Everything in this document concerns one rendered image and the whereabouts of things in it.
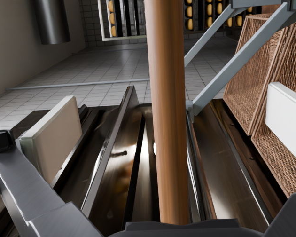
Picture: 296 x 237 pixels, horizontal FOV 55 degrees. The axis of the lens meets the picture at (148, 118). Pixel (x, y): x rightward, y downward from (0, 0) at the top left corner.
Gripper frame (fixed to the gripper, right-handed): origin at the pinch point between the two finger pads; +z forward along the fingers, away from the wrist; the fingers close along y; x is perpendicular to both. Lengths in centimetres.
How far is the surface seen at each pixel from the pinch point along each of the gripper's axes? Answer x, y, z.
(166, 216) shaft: -12.8, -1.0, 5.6
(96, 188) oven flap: -37, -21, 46
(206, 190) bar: -14.8, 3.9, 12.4
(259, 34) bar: 0.2, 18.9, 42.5
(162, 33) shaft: 4.8, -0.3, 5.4
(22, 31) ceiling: -3, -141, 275
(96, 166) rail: -37, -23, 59
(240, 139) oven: -51, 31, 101
